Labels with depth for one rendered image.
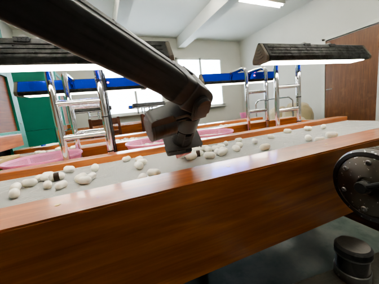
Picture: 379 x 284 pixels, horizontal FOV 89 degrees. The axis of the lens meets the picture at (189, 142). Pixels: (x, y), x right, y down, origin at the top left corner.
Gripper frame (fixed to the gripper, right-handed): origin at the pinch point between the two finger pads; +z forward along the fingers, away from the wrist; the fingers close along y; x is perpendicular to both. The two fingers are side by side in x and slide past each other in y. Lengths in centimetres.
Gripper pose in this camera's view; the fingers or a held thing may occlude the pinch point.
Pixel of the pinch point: (177, 155)
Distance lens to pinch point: 59.8
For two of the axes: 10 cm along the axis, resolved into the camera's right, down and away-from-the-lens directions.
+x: 3.2, 8.1, -4.9
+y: -9.3, 1.7, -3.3
